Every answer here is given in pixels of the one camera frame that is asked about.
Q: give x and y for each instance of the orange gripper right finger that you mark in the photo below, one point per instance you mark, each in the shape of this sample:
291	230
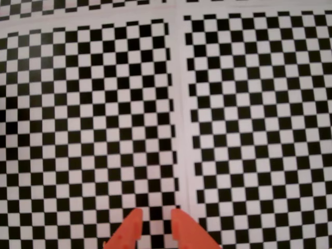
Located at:
189	233

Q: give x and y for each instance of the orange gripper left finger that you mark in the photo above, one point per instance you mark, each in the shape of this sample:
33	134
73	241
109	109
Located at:
127	230

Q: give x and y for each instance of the black white checkerboard paper sheet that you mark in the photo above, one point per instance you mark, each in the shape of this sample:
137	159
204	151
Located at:
259	129
77	129
77	6

